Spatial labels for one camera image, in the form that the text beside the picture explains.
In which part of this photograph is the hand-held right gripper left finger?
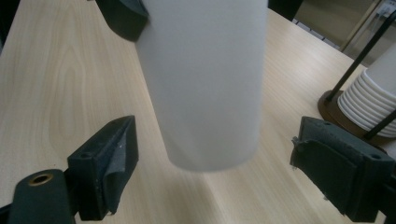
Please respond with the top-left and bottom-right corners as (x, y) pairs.
(66, 115), (140, 222)

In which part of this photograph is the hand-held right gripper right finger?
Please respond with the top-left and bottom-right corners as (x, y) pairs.
(290, 116), (396, 224)

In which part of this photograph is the brown double cup holder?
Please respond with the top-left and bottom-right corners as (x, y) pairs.
(317, 8), (396, 154)

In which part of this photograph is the white paper cup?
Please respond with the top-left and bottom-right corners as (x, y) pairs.
(134, 0), (269, 173)

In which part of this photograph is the stack of white cups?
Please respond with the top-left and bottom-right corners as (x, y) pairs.
(336, 42), (396, 139)

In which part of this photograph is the beige wooden post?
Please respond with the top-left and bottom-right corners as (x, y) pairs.
(338, 0), (388, 53)

